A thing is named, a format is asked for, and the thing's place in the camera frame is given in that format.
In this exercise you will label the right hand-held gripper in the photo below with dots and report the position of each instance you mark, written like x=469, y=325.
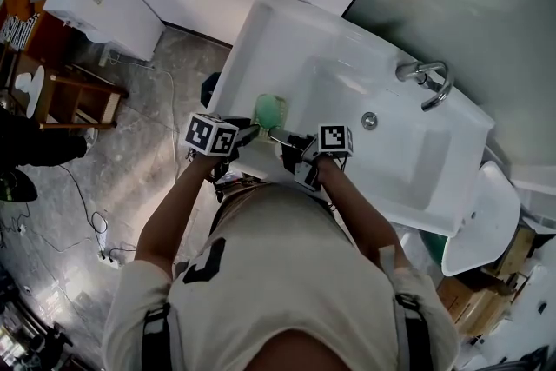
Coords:
x=332, y=139

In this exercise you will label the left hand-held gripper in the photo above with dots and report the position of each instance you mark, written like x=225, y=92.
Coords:
x=208, y=134

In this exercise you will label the white ceramic sink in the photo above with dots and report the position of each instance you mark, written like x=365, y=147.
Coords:
x=347, y=78

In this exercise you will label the person's right forearm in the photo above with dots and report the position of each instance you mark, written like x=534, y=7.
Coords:
x=356, y=208

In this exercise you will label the person's left forearm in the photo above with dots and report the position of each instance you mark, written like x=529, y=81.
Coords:
x=174, y=204

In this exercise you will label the chrome sink drain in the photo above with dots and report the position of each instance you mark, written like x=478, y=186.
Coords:
x=369, y=120

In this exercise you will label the person's beige printed shirt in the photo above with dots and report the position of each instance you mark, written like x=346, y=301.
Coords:
x=278, y=265

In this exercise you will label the chrome faucet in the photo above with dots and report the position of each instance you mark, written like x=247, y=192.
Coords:
x=436, y=87

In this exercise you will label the wooden shelf rack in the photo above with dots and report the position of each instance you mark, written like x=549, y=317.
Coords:
x=74, y=93

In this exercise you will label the white appliance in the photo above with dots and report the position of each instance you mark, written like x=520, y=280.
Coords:
x=108, y=8

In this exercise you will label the white power strip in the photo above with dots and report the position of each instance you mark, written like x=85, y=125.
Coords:
x=108, y=258

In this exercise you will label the green plastic bucket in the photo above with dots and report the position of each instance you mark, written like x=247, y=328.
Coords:
x=433, y=245

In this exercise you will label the black bag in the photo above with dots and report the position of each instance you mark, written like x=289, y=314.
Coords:
x=35, y=147

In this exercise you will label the cardboard box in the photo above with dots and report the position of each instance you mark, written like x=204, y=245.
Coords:
x=471, y=304

